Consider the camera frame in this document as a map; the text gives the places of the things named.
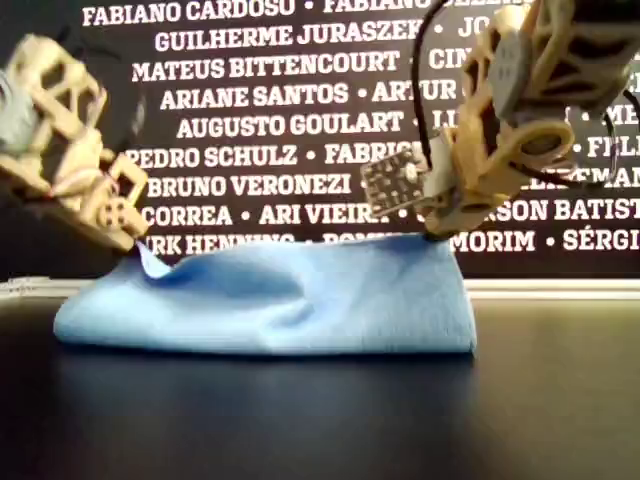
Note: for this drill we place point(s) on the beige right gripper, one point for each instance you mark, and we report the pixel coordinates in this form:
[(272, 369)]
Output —
[(495, 160)]

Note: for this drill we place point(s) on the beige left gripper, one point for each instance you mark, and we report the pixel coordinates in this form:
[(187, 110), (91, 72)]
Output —
[(70, 175)]

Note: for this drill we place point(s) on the light blue microfibre cloth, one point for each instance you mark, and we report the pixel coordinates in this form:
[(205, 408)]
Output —
[(300, 300)]

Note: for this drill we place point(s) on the beige lattice left robot arm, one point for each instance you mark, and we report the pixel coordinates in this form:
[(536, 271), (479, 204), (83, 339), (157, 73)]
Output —
[(60, 75)]

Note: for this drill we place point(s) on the beige lattice right robot arm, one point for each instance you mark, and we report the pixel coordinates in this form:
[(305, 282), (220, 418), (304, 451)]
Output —
[(560, 50)]

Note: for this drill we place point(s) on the black banner with white names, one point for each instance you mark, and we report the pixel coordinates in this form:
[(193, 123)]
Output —
[(300, 125)]

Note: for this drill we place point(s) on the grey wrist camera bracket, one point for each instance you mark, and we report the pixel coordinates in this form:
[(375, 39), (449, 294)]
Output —
[(440, 170)]

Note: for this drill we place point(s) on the black camera circuit board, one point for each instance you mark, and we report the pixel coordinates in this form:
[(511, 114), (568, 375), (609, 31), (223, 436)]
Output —
[(395, 185)]

